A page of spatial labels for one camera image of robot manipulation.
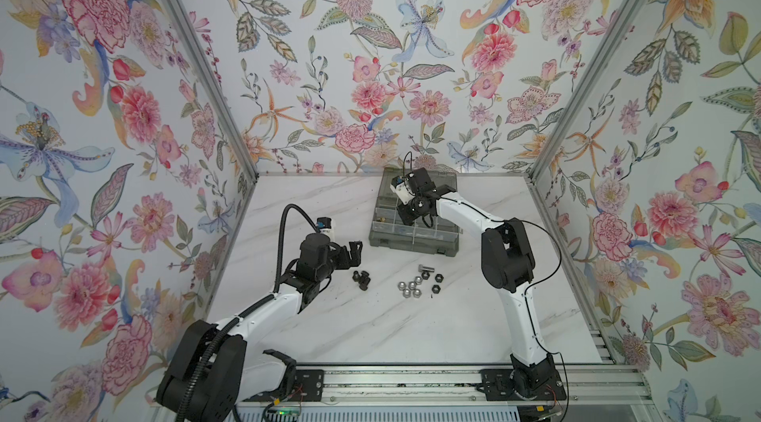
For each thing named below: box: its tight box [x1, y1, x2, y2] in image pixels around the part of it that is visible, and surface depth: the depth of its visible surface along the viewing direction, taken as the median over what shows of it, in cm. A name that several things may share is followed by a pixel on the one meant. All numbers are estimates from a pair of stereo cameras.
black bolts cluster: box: [351, 270, 371, 292], surface depth 94 cm
